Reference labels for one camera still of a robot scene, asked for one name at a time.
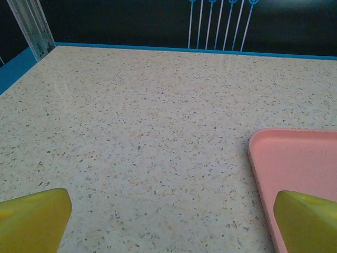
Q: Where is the red rectangular mat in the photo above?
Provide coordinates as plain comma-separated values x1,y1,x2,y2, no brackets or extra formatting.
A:
248,128,337,253

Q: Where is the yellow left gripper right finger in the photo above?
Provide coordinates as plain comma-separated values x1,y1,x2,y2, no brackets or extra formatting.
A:
273,190,337,253

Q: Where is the aluminium frame post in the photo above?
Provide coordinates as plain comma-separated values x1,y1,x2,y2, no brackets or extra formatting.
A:
5,0,56,61

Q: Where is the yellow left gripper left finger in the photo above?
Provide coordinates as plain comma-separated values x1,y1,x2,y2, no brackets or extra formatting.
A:
0,188,72,253

